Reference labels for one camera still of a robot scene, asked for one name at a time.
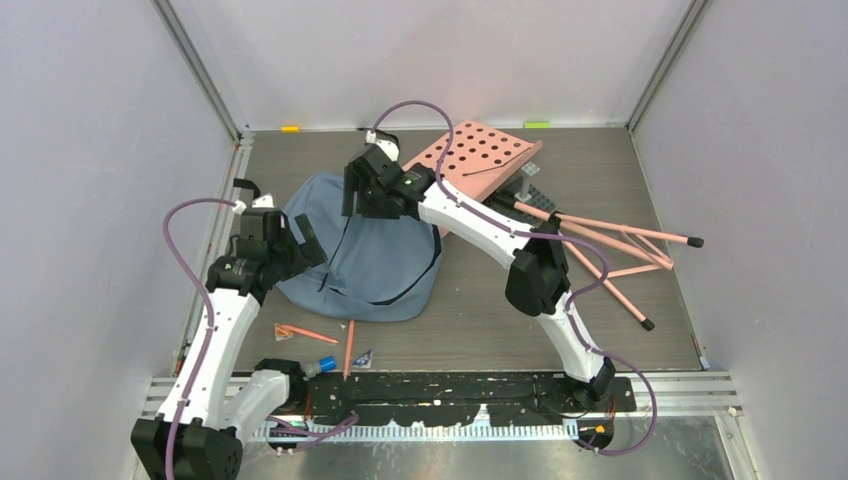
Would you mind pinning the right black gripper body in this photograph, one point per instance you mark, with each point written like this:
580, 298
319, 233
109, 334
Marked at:
369, 201

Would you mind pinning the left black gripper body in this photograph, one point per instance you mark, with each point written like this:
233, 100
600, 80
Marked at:
292, 258

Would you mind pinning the orange pencil short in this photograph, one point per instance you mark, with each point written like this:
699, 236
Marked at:
313, 335

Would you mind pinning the blue fabric backpack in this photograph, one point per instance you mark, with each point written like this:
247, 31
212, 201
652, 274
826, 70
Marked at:
377, 270

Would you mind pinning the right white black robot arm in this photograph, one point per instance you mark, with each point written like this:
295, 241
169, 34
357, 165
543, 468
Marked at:
534, 257

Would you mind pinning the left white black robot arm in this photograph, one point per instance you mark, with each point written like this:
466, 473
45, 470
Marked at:
198, 432

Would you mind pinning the small orange white eraser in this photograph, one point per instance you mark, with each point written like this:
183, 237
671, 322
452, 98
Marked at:
283, 332

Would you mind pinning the pink perforated music stand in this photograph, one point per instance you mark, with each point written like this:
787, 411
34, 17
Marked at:
482, 158

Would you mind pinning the blue grey glue stick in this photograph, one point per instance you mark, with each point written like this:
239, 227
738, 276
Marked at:
321, 366

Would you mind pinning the orange pencil long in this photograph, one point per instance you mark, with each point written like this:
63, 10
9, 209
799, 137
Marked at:
349, 349

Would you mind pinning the dark grey lego plate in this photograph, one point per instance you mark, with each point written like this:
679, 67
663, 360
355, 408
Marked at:
520, 188

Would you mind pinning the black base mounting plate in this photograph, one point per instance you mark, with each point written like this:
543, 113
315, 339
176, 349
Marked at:
442, 399

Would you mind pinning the aluminium front rail frame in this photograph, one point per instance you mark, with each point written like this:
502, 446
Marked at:
653, 396

